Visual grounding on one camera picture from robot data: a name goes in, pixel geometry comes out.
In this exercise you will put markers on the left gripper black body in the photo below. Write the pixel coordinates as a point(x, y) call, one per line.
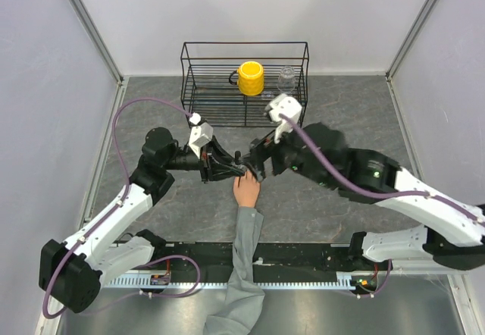
point(208, 167)

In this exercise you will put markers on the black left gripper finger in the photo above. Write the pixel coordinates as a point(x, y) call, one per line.
point(221, 173)
point(221, 156)

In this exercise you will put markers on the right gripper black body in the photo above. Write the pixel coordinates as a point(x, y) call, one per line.
point(280, 154)

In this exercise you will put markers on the glitter nail polish bottle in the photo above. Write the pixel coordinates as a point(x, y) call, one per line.
point(239, 170)

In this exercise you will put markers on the black nail polish cap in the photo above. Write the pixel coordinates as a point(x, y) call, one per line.
point(238, 157)

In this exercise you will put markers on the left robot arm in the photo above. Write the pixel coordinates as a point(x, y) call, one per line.
point(74, 271)

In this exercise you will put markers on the grey sleeved forearm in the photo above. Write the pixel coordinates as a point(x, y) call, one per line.
point(242, 306)

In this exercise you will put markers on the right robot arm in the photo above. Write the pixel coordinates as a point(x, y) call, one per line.
point(449, 232)

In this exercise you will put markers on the person's left hand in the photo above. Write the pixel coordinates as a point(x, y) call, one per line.
point(246, 190)

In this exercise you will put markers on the small clear glass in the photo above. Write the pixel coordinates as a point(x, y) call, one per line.
point(267, 95)

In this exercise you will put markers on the clear upturned glass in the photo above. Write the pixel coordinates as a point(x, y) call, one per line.
point(287, 80)

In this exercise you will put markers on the yellow mug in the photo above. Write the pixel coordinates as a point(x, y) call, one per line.
point(249, 78)

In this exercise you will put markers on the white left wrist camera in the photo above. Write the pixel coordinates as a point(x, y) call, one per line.
point(200, 136)

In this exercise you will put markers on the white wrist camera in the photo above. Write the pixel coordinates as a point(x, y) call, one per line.
point(284, 111)
point(200, 136)

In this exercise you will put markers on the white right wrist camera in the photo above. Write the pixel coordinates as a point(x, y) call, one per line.
point(284, 111)

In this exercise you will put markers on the black wire dish rack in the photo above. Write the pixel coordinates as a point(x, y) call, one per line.
point(206, 67)

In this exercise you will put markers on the white slotted cable duct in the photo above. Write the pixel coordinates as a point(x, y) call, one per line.
point(137, 280)

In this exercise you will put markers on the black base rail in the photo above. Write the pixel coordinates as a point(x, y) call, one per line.
point(267, 263)

